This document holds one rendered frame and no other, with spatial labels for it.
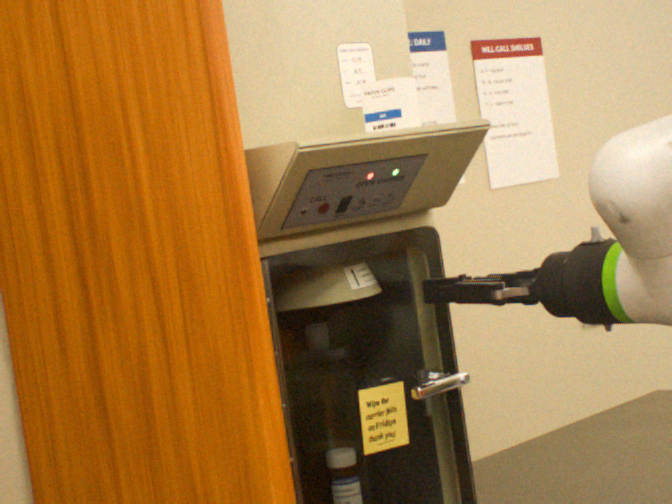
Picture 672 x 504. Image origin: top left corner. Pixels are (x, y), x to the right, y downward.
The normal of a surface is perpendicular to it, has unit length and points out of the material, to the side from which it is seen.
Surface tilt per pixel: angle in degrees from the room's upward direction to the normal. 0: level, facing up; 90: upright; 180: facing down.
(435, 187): 135
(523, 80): 90
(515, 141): 90
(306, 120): 90
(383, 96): 90
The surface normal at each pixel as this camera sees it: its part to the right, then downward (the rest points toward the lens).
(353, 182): 0.59, 0.66
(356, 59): 0.69, -0.06
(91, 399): -0.72, 0.14
